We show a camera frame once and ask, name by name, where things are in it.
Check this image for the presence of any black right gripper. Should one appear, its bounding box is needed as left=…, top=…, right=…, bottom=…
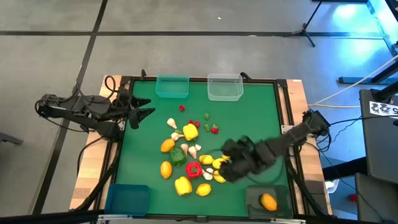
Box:
left=221, top=139, right=262, bottom=184

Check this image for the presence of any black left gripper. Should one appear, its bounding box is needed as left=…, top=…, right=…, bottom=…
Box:
left=115, top=88, right=157, bottom=130

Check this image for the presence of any white garlic bulb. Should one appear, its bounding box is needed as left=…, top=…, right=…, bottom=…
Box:
left=201, top=167, right=215, bottom=181

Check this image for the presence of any red bell pepper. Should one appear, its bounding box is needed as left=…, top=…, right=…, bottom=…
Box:
left=185, top=162, right=203, bottom=180

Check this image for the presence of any yellow bell pepper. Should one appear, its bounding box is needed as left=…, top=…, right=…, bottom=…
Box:
left=174, top=175, right=193, bottom=197
left=182, top=123, right=200, bottom=141

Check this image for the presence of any green bell pepper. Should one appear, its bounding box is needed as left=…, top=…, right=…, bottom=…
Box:
left=170, top=147, right=188, bottom=166

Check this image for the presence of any teal translucent plastic basket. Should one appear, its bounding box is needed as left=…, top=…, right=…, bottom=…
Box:
left=154, top=73, right=190, bottom=99

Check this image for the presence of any green table mat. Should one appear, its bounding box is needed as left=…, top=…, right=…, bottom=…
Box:
left=115, top=81, right=290, bottom=217

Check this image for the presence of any clear plastic basket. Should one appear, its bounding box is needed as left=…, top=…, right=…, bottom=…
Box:
left=206, top=73, right=244, bottom=102

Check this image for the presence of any blue plastic basket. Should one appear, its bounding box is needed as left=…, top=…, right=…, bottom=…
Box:
left=104, top=183, right=151, bottom=217

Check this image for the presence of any grey stand foot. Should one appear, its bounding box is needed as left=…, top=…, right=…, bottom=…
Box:
left=0, top=132, right=24, bottom=146

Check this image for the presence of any black desk leg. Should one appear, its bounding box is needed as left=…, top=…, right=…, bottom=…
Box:
left=338, top=60, right=398, bottom=85

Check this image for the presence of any black rig beam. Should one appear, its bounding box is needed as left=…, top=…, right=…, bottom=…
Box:
left=0, top=210, right=105, bottom=224

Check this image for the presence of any dark grey cabinet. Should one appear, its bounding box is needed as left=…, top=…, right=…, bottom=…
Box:
left=359, top=81, right=398, bottom=184

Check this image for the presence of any grey storage box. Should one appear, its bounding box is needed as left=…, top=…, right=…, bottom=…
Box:
left=354, top=172, right=398, bottom=223

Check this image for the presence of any black tripod stand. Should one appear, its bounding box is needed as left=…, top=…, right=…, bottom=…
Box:
left=283, top=0, right=325, bottom=48

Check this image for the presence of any white marker tag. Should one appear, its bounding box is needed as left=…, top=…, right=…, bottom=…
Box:
left=369, top=101, right=398, bottom=116

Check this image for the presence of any thick black cable conduit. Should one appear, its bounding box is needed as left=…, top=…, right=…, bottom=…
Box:
left=74, top=146, right=122, bottom=212

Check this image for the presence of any black cable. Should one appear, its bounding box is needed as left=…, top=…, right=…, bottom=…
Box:
left=309, top=114, right=398, bottom=156

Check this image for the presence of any white cable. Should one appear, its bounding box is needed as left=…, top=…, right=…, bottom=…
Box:
left=307, top=53, right=398, bottom=109

